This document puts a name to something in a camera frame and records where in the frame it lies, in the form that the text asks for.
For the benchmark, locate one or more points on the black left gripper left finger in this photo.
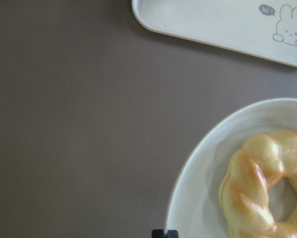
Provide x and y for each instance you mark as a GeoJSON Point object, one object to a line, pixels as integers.
{"type": "Point", "coordinates": [157, 233]}

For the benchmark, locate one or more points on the white round plate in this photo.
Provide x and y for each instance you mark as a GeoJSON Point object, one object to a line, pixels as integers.
{"type": "Point", "coordinates": [194, 209]}

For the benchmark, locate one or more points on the twisted glazed donut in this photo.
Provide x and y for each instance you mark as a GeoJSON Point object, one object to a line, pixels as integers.
{"type": "Point", "coordinates": [257, 166]}

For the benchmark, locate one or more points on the cream rabbit tray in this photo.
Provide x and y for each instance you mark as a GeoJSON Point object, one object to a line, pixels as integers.
{"type": "Point", "coordinates": [262, 28]}

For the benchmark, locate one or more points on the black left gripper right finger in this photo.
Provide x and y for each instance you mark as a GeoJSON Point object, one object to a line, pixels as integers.
{"type": "Point", "coordinates": [172, 234]}

